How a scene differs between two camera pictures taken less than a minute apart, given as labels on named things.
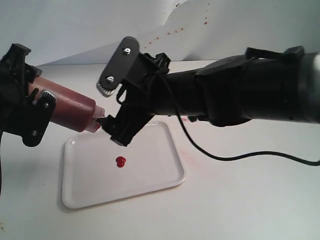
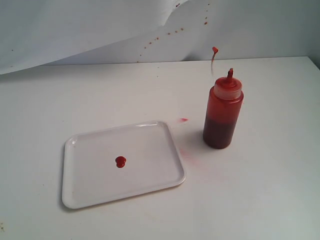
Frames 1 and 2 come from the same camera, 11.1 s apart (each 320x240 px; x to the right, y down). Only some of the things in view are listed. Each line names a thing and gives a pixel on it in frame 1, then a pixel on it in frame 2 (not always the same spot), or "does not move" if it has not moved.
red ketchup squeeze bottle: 71,108 to 223,115
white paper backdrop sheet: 71,32 does not move
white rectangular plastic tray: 96,170 does not move
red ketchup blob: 120,161 does not move
